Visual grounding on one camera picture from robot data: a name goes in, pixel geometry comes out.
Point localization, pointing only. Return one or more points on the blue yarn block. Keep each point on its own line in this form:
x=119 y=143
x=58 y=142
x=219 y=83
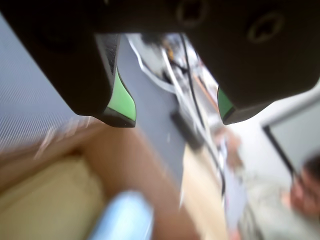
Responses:
x=122 y=217

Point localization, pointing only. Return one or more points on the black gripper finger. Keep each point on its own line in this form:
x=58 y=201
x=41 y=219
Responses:
x=62 y=62
x=262 y=62

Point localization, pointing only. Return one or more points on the blurred person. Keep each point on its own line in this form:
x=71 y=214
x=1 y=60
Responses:
x=307 y=185

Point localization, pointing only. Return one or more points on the black framed monitor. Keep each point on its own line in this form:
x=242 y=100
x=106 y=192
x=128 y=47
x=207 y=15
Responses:
x=295 y=132

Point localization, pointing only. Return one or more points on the small black box device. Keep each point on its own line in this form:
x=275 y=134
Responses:
x=187 y=130

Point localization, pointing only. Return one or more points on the open brown cardboard box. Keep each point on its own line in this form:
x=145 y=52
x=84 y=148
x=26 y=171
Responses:
x=130 y=165

